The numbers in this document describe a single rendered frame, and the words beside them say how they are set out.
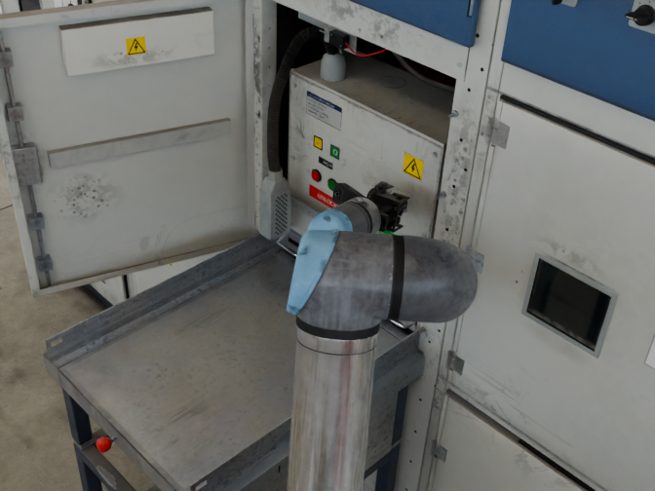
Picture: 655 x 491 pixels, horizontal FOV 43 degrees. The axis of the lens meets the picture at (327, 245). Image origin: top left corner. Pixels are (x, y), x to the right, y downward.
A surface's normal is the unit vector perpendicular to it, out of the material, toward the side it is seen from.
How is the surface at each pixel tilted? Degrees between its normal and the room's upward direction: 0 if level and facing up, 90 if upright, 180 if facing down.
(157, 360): 0
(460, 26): 90
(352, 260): 34
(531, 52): 90
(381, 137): 90
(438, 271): 48
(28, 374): 0
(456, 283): 68
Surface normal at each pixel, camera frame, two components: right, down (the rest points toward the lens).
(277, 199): 0.69, 0.45
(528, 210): -0.72, 0.39
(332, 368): -0.10, 0.25
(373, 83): 0.04, -0.80
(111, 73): 0.44, 0.55
